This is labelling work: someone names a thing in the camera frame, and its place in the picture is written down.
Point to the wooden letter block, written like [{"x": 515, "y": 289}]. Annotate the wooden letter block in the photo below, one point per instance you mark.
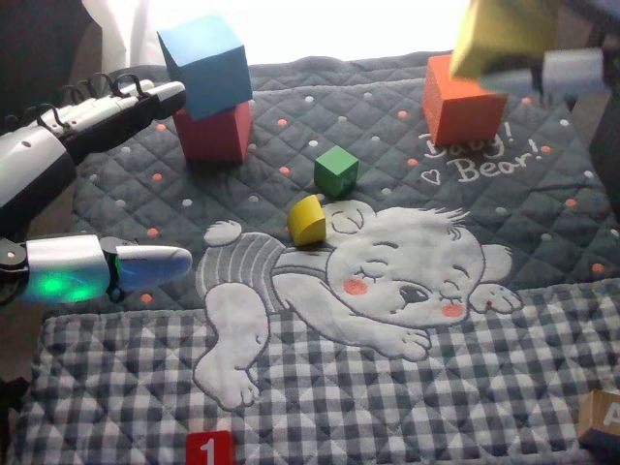
[{"x": 600, "y": 421}]

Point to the red number block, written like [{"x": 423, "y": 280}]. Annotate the red number block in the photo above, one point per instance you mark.
[{"x": 210, "y": 450}]

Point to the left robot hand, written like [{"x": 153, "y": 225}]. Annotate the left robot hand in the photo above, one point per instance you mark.
[{"x": 34, "y": 160}]

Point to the large yellow foam block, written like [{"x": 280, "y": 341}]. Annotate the large yellow foam block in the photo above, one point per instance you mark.
[{"x": 504, "y": 29}]

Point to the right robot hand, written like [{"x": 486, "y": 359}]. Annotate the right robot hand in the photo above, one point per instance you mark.
[{"x": 571, "y": 72}]

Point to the red foam cube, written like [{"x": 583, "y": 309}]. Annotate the red foam cube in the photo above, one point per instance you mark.
[{"x": 213, "y": 138}]

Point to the small green letter cube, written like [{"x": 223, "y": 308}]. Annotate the small green letter cube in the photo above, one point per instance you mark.
[{"x": 334, "y": 169}]

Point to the grey quilt with bear print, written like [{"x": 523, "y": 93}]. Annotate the grey quilt with bear print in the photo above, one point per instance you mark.
[{"x": 339, "y": 387}]

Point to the large blue foam block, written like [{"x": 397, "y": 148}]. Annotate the large blue foam block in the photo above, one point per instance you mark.
[{"x": 213, "y": 72}]

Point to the small yellow half-cylinder block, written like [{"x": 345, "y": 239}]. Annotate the small yellow half-cylinder block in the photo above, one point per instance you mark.
[{"x": 305, "y": 220}]

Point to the white curtain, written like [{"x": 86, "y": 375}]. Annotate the white curtain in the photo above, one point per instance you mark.
[{"x": 315, "y": 29}]

